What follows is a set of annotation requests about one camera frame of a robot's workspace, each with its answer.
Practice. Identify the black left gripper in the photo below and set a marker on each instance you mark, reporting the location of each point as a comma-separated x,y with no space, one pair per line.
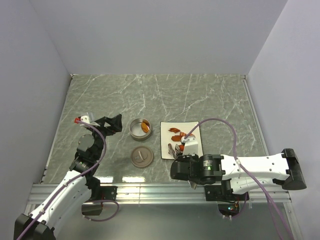
115,123

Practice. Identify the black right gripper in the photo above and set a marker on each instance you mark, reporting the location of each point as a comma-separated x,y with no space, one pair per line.
185,157

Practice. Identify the orange sweet potato slice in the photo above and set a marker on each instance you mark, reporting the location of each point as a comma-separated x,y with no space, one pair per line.
145,127

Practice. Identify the brown glazed meat slice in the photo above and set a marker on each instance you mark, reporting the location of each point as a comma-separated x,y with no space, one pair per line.
177,138

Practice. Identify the small pork belly piece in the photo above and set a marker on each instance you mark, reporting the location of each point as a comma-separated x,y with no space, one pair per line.
184,134

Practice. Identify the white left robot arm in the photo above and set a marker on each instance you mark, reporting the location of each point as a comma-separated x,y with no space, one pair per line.
79,186

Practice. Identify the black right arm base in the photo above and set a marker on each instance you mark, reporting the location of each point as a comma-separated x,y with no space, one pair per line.
220,193

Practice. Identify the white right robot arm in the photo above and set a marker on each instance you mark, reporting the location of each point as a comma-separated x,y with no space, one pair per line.
238,177

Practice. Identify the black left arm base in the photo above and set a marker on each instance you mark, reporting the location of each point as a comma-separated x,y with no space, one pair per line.
94,206

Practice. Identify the beige round container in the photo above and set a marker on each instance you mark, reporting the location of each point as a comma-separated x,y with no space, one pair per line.
136,131

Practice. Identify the white rectangular plate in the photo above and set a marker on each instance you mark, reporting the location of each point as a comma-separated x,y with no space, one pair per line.
166,135

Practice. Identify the beige round lid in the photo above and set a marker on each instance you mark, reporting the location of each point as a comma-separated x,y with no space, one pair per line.
142,157

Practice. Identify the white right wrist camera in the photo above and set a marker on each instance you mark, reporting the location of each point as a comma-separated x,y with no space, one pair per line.
190,145

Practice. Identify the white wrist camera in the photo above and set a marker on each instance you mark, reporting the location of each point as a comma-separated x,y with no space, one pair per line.
87,118
190,145

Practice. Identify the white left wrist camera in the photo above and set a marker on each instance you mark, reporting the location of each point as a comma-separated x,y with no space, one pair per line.
87,118

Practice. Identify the aluminium table edge rail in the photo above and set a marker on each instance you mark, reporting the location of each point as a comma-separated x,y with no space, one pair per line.
161,193

